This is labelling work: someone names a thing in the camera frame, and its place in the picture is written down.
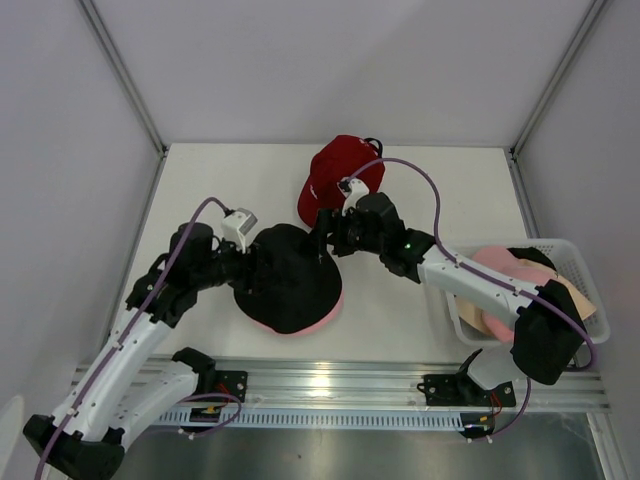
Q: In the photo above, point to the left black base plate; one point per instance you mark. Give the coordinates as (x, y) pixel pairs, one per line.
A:
(231, 382)

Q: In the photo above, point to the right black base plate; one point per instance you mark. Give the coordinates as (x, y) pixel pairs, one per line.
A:
(457, 390)

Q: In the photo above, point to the black hat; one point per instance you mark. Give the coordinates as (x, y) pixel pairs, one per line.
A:
(306, 289)

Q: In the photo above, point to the right frame post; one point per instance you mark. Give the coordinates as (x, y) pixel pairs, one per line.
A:
(578, 40)

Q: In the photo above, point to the light pink hat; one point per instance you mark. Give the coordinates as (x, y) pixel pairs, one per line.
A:
(498, 258)

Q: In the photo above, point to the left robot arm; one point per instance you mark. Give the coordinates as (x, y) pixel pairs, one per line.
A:
(89, 433)

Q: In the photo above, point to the white plastic basket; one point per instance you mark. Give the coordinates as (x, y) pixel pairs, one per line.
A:
(568, 261)

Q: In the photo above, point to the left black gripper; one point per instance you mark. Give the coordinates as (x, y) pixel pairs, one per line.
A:
(250, 270)

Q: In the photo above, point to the frame post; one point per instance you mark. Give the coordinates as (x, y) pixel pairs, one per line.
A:
(116, 62)
(578, 40)

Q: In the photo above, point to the red baseball cap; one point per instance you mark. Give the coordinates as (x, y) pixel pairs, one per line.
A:
(339, 159)

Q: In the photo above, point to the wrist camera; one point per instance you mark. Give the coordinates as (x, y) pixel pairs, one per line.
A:
(353, 189)
(236, 227)

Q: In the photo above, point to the beige bucket hat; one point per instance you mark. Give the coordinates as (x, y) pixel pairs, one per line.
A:
(471, 314)

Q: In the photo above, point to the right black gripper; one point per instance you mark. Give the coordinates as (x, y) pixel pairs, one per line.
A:
(325, 221)

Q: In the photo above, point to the white slotted cable duct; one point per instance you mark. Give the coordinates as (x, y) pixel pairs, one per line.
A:
(413, 420)

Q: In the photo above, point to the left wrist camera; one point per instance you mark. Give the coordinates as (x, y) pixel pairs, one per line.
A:
(236, 227)

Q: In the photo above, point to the left frame post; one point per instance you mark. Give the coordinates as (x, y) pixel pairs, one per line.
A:
(116, 62)

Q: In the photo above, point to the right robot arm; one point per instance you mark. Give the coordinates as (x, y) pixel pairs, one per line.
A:
(546, 324)

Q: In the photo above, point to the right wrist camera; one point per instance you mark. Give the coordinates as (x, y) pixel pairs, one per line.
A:
(353, 189)

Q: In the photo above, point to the aluminium mounting rail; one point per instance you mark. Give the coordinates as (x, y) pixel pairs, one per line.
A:
(284, 384)

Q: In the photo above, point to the pink bucket hat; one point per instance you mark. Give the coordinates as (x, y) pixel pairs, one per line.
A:
(336, 310)

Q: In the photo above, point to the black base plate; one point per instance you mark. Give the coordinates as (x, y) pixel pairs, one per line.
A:
(457, 390)
(231, 382)

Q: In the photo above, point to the black baseball cap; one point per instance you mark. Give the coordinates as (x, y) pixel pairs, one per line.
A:
(376, 145)

